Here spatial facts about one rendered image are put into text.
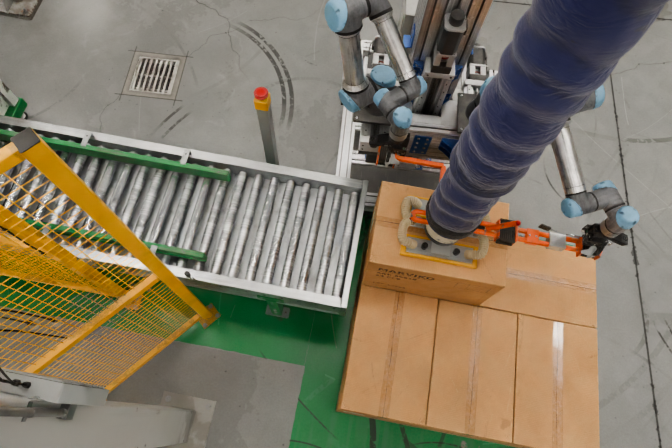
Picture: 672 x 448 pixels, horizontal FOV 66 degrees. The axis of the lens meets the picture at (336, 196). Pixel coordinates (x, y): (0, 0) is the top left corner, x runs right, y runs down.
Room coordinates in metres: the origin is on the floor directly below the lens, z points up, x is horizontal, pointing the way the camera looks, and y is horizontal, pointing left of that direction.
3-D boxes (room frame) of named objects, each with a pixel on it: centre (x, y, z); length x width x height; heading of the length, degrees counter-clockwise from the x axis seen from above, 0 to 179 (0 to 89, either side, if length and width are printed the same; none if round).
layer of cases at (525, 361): (0.49, -0.75, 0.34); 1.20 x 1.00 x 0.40; 84
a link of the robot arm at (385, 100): (1.20, -0.18, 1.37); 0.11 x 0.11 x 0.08; 38
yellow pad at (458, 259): (0.72, -0.47, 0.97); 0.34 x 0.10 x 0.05; 84
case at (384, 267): (0.82, -0.49, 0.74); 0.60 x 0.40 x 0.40; 84
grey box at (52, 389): (0.02, 0.71, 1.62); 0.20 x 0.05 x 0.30; 84
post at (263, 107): (1.41, 0.40, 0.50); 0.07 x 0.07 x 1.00; 84
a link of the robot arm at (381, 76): (1.41, -0.16, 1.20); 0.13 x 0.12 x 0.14; 128
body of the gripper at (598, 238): (0.77, -1.05, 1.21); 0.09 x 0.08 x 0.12; 84
